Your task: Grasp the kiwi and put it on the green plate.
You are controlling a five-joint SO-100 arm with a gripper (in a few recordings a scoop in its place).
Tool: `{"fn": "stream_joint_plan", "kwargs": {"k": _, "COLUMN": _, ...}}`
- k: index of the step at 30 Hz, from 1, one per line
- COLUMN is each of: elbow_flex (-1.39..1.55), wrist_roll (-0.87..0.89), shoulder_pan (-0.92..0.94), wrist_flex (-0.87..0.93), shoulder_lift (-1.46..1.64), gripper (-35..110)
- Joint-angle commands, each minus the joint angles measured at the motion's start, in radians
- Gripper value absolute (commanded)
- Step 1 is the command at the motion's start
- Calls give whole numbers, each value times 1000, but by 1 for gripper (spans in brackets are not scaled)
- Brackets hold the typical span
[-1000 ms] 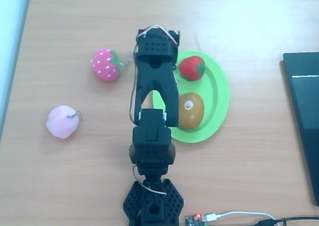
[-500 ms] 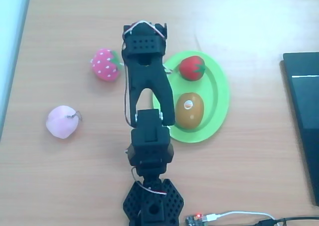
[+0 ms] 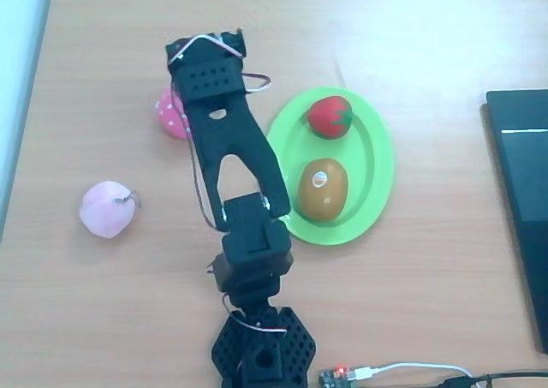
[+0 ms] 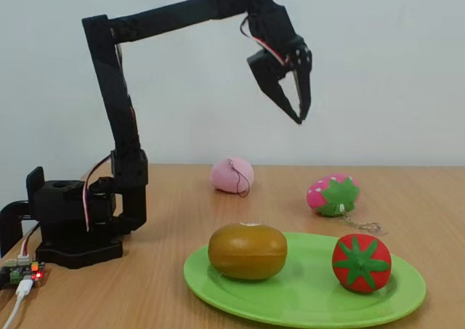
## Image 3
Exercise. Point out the brown kiwi with sticker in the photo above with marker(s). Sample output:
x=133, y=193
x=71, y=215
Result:
x=323, y=191

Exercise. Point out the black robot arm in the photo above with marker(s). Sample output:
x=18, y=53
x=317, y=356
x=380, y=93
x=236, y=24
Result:
x=244, y=148

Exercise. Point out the green oval plate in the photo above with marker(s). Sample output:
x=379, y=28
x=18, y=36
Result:
x=368, y=169

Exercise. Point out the red toy tomato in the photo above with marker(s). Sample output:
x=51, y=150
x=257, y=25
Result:
x=327, y=118

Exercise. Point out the pale pink toy peach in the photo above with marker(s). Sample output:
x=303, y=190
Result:
x=105, y=210

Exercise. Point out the black laptop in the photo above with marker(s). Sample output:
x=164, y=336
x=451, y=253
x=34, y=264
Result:
x=526, y=191

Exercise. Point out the motor control circuit board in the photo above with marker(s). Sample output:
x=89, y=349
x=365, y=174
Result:
x=334, y=377

